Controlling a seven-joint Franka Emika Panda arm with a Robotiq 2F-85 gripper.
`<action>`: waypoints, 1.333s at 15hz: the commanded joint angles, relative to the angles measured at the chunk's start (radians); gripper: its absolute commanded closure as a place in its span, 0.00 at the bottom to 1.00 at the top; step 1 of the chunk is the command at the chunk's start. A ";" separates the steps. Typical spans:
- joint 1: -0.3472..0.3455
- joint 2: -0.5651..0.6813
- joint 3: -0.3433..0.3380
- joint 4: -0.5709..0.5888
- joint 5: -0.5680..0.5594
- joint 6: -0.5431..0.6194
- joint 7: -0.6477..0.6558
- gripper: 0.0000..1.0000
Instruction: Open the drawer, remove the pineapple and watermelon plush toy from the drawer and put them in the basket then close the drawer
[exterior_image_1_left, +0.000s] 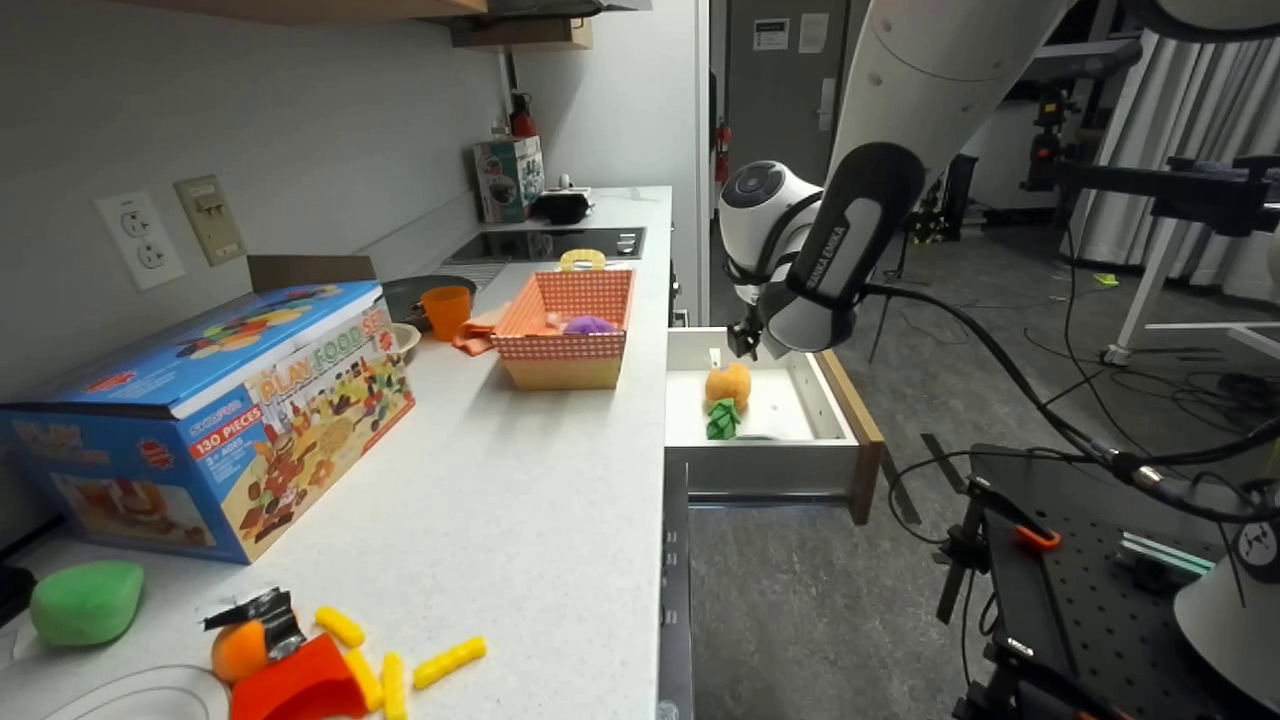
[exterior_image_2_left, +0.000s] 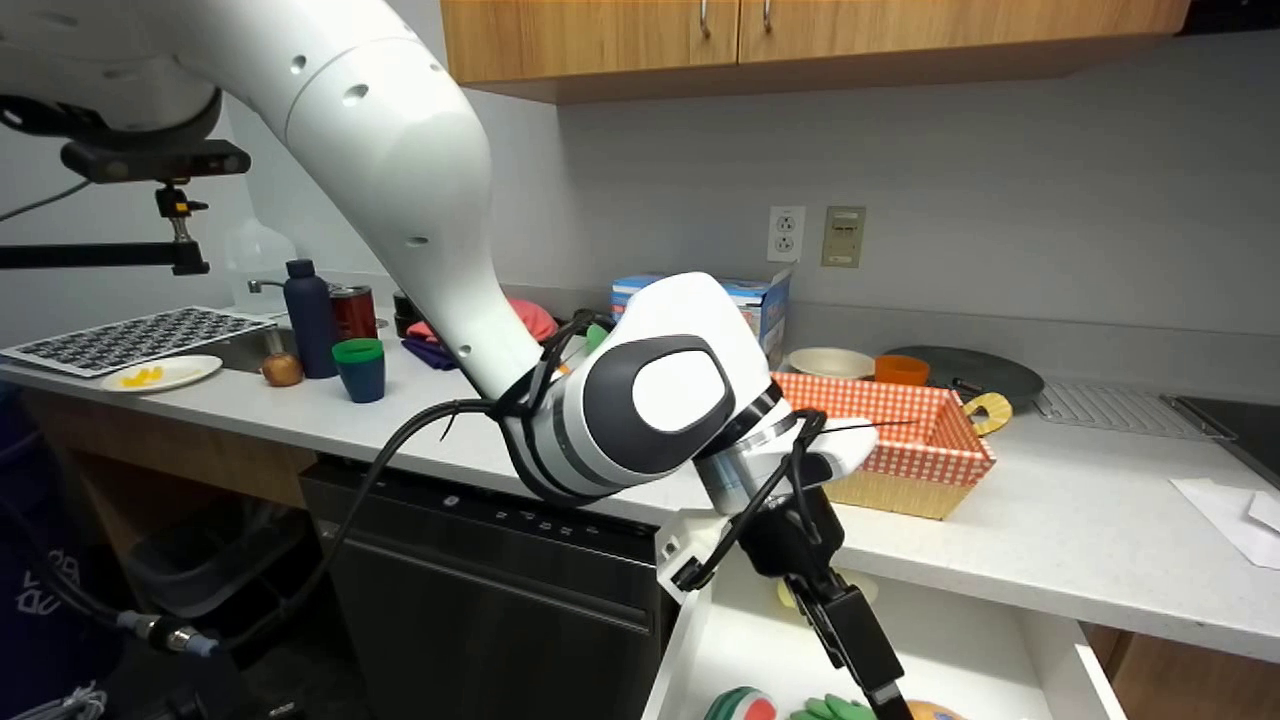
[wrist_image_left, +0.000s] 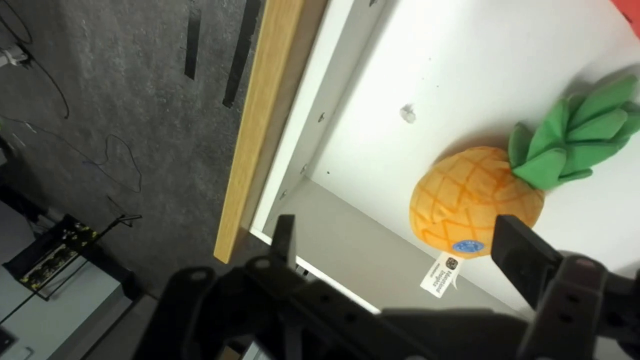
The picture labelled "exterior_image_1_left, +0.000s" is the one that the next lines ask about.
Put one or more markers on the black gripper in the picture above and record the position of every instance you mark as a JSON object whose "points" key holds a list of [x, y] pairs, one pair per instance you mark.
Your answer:
{"points": [[745, 342]]}

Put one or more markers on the pineapple plush toy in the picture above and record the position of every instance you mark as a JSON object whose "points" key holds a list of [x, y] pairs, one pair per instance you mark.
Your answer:
{"points": [[730, 385]]}

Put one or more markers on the white drawer with wooden front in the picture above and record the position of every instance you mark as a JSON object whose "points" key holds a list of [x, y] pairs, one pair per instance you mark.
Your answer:
{"points": [[763, 468]]}

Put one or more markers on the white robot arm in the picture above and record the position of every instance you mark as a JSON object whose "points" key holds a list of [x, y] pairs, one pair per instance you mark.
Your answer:
{"points": [[933, 82]]}

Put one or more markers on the purple toy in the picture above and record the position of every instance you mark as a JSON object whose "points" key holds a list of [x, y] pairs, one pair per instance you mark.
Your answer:
{"points": [[591, 325]]}

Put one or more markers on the red checkered basket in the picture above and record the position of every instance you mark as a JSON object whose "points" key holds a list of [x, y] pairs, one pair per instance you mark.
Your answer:
{"points": [[562, 363]]}

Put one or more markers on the small orange toy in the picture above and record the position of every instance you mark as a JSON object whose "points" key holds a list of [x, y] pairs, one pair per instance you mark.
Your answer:
{"points": [[475, 339]]}

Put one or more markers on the yellow toy fry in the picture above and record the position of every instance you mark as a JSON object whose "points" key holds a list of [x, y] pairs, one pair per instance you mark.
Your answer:
{"points": [[449, 661], [397, 684], [340, 625]]}

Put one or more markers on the blue toy food box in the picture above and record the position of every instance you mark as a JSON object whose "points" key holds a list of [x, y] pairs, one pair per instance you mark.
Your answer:
{"points": [[202, 427]]}

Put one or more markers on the black silver toy item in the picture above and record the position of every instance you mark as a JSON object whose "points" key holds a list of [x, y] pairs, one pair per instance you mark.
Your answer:
{"points": [[260, 618]]}

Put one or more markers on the red toy fries holder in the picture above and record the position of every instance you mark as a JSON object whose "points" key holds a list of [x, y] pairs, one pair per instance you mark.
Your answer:
{"points": [[300, 684]]}

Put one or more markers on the orange toy ball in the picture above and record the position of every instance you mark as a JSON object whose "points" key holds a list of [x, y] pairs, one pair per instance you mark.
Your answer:
{"points": [[243, 653]]}

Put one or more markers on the red fire extinguisher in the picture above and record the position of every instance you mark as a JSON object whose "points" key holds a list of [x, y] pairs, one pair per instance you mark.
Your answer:
{"points": [[723, 155]]}

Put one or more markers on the black cooktop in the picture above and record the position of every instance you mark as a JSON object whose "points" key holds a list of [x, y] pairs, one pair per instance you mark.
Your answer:
{"points": [[546, 247]]}

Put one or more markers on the black bowl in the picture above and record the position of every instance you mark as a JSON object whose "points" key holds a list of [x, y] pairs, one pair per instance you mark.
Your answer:
{"points": [[562, 208]]}

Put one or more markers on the black equipment rack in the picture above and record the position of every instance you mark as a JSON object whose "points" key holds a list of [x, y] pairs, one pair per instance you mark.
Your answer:
{"points": [[944, 194]]}

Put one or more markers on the gray door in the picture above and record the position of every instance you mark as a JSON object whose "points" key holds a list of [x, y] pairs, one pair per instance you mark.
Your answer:
{"points": [[787, 94]]}

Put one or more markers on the green printed box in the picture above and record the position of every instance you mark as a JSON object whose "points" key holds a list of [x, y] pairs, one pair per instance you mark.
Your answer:
{"points": [[504, 180]]}

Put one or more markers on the orange cup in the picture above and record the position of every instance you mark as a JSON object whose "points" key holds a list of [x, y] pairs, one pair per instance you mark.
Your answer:
{"points": [[444, 314]]}

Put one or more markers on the black tripod clamp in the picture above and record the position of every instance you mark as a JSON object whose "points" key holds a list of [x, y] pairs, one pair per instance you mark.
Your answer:
{"points": [[961, 554]]}

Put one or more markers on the red bottle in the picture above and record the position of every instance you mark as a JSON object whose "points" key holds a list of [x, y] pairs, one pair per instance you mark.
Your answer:
{"points": [[522, 112]]}

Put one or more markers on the black pan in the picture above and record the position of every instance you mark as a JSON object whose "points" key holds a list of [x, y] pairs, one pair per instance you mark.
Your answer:
{"points": [[426, 282]]}

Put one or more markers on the white bowl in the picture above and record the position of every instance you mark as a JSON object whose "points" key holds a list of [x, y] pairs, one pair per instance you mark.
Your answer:
{"points": [[407, 345]]}

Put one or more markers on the orange clamp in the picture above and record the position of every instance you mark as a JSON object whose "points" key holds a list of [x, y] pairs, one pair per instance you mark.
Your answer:
{"points": [[1038, 538]]}

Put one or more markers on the white stand pole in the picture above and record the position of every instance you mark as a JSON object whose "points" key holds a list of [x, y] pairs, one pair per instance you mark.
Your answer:
{"points": [[1144, 295]]}

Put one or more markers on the black perforated table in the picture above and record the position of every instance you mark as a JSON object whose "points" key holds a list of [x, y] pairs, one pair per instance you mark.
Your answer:
{"points": [[1105, 602]]}

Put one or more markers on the teal stick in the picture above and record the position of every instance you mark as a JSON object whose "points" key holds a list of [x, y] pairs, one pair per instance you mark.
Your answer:
{"points": [[1167, 554]]}

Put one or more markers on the gray curtain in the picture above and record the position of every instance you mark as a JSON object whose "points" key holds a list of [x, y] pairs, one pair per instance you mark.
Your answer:
{"points": [[1202, 122]]}

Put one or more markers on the wooden upper cabinet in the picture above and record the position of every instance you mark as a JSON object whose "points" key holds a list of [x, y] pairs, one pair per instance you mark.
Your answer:
{"points": [[305, 7]]}

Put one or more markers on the clear round dish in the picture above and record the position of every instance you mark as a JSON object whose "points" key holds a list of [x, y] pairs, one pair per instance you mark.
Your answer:
{"points": [[133, 694]]}

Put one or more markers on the black stereo camera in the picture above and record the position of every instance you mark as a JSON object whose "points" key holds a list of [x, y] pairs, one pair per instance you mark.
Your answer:
{"points": [[1086, 60]]}

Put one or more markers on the beige light switch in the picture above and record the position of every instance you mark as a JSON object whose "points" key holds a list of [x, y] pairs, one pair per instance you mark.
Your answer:
{"points": [[208, 222]]}

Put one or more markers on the white wall outlet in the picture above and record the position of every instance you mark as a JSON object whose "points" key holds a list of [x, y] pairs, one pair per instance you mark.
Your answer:
{"points": [[142, 242]]}

